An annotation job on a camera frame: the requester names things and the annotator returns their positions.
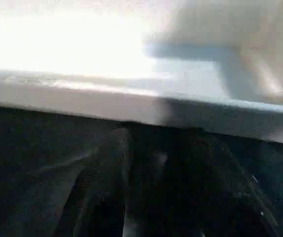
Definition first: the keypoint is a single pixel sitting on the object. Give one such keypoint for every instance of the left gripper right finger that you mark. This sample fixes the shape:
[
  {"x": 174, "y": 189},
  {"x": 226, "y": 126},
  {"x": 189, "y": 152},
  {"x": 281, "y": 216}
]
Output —
[{"x": 200, "y": 197}]

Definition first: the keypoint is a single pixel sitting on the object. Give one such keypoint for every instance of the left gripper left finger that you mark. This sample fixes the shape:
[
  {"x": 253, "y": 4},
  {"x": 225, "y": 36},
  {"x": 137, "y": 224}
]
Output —
[{"x": 97, "y": 197}]

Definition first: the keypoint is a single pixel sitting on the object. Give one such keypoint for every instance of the white plastic table top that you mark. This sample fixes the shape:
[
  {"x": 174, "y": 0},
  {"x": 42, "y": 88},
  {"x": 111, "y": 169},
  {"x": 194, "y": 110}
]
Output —
[{"x": 107, "y": 49}]

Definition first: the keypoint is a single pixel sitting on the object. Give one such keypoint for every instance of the black work mat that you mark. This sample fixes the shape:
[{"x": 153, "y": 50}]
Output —
[{"x": 23, "y": 163}]

